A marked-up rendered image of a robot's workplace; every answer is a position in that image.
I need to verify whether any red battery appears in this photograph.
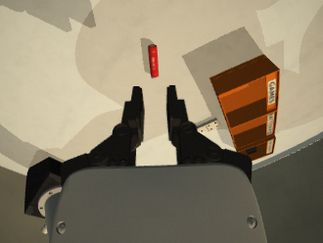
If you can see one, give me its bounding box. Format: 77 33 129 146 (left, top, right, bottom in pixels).
148 44 159 79

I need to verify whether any beige domino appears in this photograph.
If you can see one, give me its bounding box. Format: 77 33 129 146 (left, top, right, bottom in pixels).
197 118 221 134

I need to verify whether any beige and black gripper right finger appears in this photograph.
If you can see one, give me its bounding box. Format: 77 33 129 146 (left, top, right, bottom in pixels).
166 85 253 182

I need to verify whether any orange open bin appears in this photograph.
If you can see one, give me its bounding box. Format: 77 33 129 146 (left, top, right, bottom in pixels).
209 54 280 161

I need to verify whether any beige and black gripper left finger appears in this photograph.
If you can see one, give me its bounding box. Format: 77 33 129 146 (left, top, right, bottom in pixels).
60 86 145 187

